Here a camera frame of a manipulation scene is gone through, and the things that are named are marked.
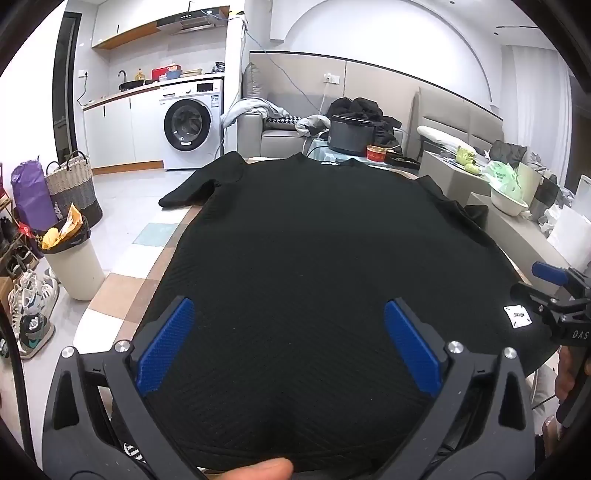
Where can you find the green plastic bag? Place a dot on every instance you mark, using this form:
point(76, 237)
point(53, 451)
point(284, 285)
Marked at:
point(505, 177)

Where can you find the checked brown blue blanket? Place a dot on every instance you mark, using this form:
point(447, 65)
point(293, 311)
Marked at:
point(115, 295)

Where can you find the white paper bag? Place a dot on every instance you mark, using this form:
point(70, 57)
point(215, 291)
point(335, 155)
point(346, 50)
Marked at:
point(570, 235)

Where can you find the white basin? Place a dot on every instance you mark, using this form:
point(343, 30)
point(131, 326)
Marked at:
point(508, 205)

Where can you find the black tray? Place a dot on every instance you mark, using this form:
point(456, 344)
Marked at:
point(404, 160)

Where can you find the light grey clothes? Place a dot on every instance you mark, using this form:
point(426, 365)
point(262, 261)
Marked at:
point(249, 108)

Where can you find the grey hoodie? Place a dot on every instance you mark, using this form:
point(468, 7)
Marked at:
point(311, 124)

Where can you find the person's right hand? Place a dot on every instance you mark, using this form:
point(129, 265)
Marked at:
point(564, 378)

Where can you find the woven two-tone basket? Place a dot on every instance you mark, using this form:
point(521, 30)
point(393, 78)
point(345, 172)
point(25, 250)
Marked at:
point(71, 184)

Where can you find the green plush toy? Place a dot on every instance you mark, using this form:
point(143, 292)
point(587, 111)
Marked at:
point(466, 157)

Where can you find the steel range hood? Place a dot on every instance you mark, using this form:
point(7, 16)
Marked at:
point(194, 21)

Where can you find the glass side table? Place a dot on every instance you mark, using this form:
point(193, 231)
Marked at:
point(318, 147)

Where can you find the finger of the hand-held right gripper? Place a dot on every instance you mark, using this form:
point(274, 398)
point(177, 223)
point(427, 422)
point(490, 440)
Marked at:
point(549, 273)
point(531, 295)

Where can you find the wall socket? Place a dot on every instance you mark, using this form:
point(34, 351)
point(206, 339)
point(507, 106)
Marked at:
point(332, 79)

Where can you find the grey teal sneaker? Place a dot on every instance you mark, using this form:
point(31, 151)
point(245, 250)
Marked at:
point(34, 332)

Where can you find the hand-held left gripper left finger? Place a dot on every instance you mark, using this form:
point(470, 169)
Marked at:
point(166, 346)

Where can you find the black cooking pot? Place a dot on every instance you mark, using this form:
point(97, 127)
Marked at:
point(351, 136)

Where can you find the purple bag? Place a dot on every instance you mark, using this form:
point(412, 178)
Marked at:
point(30, 194)

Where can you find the white pillow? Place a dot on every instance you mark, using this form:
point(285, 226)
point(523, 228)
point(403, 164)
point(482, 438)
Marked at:
point(441, 134)

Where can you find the grey cabinet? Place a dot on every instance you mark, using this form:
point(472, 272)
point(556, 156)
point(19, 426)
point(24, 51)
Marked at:
point(448, 180)

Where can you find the pile of black clothes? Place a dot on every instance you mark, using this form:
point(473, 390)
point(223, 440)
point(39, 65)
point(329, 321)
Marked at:
point(360, 108)

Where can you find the red bowl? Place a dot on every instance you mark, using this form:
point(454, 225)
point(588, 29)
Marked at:
point(376, 154)

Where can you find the white lower kitchen cabinet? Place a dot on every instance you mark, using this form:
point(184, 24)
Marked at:
point(120, 129)

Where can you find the white upper kitchen cabinet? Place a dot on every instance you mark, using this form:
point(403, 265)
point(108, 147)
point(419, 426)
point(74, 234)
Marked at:
point(120, 27)

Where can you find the beige trash bin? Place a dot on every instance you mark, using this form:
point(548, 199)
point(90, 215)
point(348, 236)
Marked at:
point(76, 272)

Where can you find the shoe rack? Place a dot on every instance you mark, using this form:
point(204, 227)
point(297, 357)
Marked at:
point(11, 249)

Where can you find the red box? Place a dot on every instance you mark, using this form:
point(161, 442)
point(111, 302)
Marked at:
point(159, 73)

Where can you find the black kitchen faucet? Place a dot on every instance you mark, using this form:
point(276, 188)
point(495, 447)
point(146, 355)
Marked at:
point(122, 76)

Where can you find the black knit sweater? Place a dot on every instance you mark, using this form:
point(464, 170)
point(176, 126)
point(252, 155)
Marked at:
point(300, 254)

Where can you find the person's left hand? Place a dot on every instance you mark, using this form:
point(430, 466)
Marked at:
point(258, 470)

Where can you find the houndstooth pillow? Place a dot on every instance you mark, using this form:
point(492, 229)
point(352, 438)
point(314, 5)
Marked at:
point(281, 121)

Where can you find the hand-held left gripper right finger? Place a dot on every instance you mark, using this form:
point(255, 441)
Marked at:
point(411, 350)

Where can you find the dark grey garment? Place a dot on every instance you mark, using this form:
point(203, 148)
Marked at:
point(508, 152)

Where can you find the yellow snack wrapper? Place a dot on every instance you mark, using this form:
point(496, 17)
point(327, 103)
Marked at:
point(67, 226)

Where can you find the dark door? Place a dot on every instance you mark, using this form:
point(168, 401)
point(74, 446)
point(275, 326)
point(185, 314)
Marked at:
point(64, 92)

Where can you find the white kitchen cabinet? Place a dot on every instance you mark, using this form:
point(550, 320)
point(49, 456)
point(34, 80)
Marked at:
point(120, 27)
point(120, 129)

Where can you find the grey bench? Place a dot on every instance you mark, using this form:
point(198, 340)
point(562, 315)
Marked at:
point(512, 235)

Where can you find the grey sofa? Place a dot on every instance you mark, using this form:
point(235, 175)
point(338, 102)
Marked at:
point(277, 141)

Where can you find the white sneakers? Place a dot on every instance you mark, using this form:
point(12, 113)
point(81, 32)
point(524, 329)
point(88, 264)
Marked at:
point(34, 290)

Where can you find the white washing machine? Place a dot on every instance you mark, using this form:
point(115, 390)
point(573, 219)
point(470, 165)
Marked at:
point(191, 124)

